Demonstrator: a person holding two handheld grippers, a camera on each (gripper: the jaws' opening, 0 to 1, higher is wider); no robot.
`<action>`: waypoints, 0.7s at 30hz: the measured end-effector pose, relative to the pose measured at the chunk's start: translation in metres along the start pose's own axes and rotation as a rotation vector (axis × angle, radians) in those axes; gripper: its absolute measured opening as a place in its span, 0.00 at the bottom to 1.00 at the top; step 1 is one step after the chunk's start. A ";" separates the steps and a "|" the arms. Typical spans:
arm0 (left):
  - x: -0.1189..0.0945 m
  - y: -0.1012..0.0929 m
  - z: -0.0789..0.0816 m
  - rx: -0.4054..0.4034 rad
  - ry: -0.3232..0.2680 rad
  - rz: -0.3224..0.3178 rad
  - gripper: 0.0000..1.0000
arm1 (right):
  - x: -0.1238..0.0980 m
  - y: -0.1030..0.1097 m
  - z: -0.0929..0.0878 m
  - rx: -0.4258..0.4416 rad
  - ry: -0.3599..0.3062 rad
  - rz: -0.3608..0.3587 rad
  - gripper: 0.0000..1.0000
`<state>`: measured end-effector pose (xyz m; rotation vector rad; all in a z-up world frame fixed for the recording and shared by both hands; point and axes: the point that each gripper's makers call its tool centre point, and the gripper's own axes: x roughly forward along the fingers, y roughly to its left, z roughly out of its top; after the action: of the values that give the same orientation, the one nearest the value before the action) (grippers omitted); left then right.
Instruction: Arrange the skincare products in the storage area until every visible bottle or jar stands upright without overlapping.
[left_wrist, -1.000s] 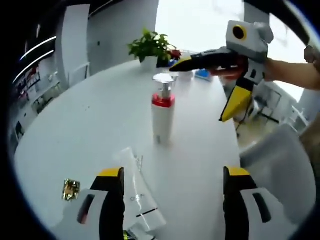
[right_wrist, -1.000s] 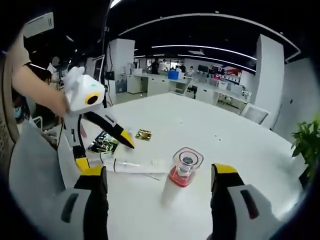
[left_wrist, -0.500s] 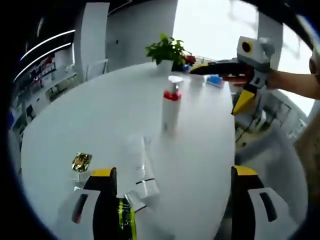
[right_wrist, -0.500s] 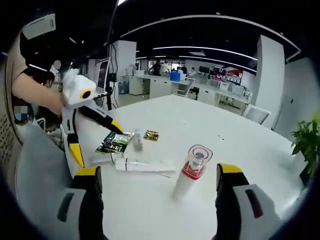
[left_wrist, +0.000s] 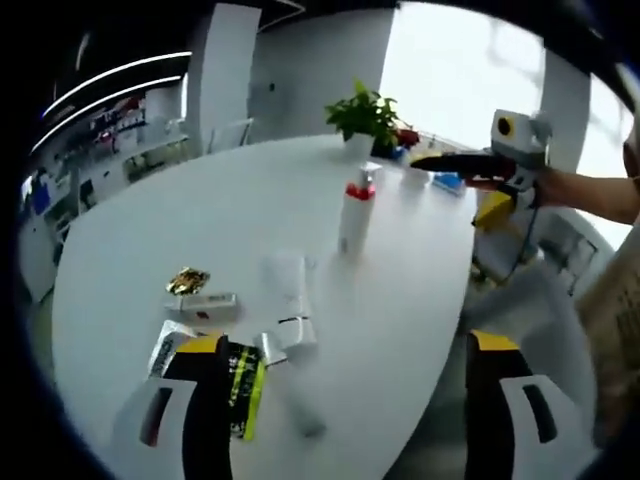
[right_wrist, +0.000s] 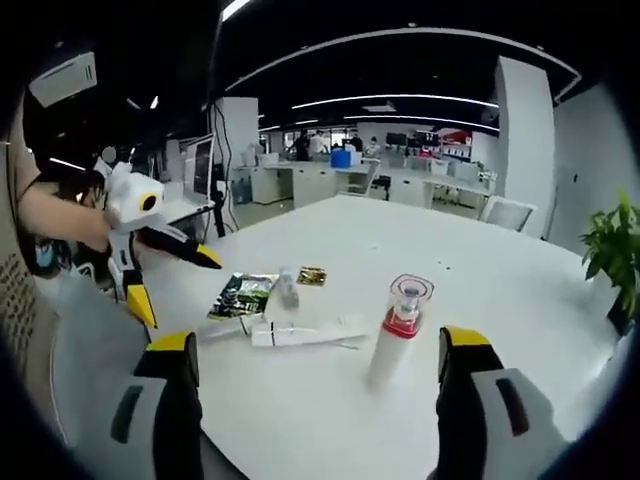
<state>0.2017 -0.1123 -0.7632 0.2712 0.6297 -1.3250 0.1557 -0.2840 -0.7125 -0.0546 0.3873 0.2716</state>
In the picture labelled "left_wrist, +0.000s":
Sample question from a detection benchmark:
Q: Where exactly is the ceiling light strip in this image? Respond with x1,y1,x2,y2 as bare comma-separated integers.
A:
43,49,194,117
29,74,184,154

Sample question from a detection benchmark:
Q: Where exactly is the gold skincare sachet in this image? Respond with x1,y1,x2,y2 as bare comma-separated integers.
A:
165,266,211,297

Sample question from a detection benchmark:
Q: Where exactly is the green potted plant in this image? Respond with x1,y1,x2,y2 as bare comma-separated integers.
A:
323,78,401,160

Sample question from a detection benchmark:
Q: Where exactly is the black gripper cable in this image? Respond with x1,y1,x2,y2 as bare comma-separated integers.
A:
509,192,545,284

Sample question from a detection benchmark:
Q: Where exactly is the black green skincare pouch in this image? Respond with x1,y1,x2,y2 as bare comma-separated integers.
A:
148,319,290,442

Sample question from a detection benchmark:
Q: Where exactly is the red display shelf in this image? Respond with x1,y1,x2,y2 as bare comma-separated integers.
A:
89,97,151,146

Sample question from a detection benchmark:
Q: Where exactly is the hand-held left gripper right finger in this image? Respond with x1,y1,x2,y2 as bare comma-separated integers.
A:
463,328,597,480

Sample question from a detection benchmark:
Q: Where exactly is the white frame office chair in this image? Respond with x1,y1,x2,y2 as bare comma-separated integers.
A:
537,205,617,300

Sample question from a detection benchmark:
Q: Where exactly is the white pump bottle red band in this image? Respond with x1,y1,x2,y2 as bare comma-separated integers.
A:
338,166,384,257

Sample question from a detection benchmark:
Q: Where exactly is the blue white tissue pack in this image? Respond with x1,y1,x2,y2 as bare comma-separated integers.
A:
430,171,462,198

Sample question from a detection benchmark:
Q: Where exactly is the white skincare tube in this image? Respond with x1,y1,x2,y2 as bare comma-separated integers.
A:
259,251,319,354

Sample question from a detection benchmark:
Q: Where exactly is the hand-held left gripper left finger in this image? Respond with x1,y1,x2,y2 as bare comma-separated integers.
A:
112,334,237,480

